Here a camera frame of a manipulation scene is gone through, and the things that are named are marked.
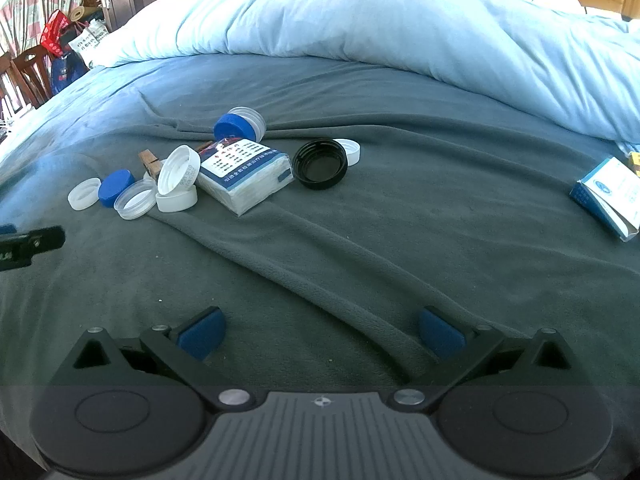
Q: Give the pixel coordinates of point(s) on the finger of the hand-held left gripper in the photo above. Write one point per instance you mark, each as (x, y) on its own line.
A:
(30, 245)

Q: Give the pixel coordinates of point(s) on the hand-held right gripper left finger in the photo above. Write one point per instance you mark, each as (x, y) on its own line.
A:
(202, 335)

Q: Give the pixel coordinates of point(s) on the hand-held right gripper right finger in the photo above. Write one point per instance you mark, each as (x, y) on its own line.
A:
(442, 335)

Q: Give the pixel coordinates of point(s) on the blue bottle cap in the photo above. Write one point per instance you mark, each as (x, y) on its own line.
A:
(116, 187)

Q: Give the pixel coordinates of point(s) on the grey fleece blanket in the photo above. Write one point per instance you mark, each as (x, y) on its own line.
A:
(400, 240)

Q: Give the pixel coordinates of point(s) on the clear plastic lid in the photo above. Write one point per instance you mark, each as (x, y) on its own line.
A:
(135, 202)

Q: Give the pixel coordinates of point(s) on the wooden clothespin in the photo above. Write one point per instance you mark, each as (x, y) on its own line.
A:
(150, 162)

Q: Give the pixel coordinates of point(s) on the wooden chair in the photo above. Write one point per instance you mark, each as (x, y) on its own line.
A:
(6, 85)
(30, 67)

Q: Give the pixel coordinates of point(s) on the large white ribbed cap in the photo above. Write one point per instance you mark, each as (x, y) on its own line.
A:
(177, 170)

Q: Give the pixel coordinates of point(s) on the white blue tissue pack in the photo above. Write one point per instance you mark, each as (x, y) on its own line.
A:
(245, 175)

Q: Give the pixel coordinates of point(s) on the blue bag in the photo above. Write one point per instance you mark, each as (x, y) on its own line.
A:
(65, 72)

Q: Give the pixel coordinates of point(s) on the small white bottle cap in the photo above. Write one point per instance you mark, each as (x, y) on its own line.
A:
(352, 150)

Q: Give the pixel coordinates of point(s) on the black jar lid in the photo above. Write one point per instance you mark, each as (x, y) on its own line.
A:
(320, 165)

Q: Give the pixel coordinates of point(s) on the clear jar with blue lid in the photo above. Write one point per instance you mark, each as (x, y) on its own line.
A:
(232, 127)

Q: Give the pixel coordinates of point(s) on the red bag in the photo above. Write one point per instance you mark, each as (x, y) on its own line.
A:
(55, 35)

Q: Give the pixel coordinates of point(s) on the blue white carton box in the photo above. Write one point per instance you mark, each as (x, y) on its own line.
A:
(607, 200)

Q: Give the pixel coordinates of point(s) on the white printed bag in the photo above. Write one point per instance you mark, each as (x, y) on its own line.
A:
(90, 40)

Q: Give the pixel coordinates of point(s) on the pink striped cover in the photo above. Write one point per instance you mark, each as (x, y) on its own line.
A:
(30, 15)

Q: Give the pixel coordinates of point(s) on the brown paper roll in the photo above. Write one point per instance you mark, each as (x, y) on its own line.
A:
(75, 12)

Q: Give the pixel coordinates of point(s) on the yellow carton box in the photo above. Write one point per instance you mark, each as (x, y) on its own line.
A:
(635, 162)

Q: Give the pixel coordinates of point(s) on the light blue duvet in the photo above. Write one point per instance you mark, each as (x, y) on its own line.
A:
(375, 20)

